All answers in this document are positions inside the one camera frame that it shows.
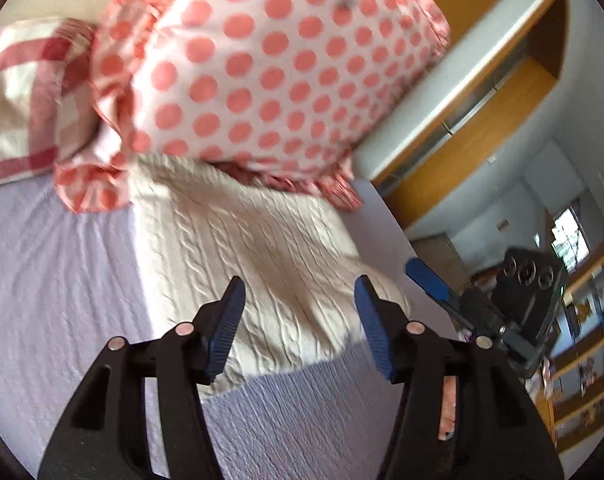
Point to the window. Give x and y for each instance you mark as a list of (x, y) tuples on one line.
[(569, 241)]

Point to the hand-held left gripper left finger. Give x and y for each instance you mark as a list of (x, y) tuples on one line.
[(226, 331)]

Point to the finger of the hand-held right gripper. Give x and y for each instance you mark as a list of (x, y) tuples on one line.
[(427, 280)]

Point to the wooden bookshelf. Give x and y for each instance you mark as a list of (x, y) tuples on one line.
[(589, 360)]

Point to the wooden wall cabinet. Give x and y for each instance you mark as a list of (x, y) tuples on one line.
[(491, 105)]

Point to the lilac bed sheet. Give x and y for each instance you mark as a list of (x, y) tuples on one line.
[(57, 290)]

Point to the red and cream checked pillow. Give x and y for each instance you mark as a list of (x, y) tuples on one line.
[(27, 95)]

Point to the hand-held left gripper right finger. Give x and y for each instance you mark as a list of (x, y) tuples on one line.
[(377, 332)]

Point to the pink polka dot pillow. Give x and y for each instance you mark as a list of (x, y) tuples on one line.
[(277, 65)]

